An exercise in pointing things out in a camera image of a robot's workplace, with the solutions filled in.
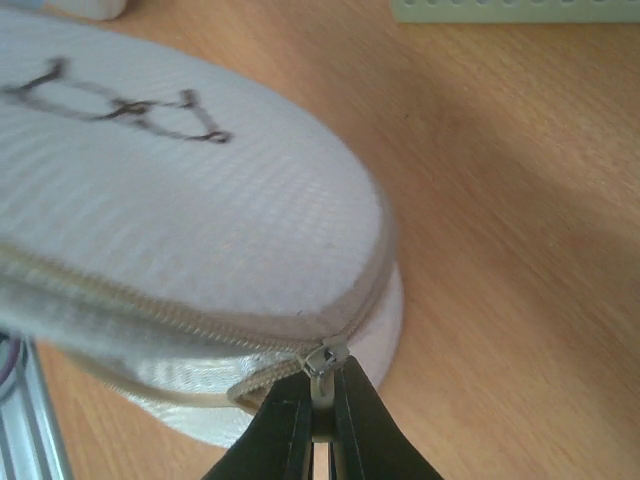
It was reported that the white mesh laundry bag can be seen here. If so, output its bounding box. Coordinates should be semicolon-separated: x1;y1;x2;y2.
1;7;403;447

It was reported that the aluminium front rail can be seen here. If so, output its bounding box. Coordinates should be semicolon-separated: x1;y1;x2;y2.
0;333;73;480

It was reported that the pale green plastic basket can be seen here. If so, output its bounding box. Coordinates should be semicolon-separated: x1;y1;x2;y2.
390;0;639;24

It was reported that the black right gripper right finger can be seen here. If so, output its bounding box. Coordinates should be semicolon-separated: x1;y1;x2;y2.
332;356;443;480

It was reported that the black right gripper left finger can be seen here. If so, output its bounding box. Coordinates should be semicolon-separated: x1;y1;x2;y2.
203;373;313;480

